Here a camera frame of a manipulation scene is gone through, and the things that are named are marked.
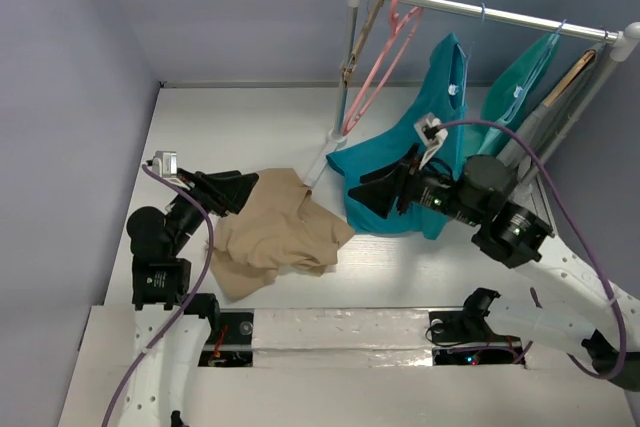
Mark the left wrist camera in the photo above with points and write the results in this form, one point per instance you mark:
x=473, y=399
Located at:
x=164, y=164

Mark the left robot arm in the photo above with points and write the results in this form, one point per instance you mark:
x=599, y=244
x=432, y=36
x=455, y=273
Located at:
x=173, y=320

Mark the pink plastic hanger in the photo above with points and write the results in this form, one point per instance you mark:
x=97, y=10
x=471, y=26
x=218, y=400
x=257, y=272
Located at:
x=363, y=101

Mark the beige t shirt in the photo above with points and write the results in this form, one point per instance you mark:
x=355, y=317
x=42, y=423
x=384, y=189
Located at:
x=280, y=226

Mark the light green t shirt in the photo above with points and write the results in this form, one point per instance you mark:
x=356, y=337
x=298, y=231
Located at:
x=504, y=103

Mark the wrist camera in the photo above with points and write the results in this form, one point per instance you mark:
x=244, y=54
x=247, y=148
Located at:
x=164, y=164
x=428, y=129

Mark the wooden hanger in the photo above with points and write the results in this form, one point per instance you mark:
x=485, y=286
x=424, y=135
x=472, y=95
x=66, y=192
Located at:
x=565, y=81

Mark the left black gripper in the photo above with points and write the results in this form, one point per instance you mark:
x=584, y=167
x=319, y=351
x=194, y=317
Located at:
x=221, y=191

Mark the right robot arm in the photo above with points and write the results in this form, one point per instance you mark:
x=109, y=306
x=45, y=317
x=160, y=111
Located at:
x=603, y=329

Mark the silver clothes rack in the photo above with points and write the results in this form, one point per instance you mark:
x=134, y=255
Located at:
x=622, y=45

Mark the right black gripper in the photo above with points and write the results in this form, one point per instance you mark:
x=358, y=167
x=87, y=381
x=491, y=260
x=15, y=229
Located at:
x=406, y=186

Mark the blue wire hanger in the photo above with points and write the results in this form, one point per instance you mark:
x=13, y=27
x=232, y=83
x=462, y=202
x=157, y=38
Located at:
x=522, y=89
x=458, y=79

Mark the beige clip hanger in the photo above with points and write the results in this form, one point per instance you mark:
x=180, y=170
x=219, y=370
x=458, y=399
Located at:
x=355, y=44

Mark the grey garment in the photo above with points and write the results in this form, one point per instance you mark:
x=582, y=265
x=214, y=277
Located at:
x=541, y=125

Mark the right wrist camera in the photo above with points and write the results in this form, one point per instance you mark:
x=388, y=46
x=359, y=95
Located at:
x=428, y=129

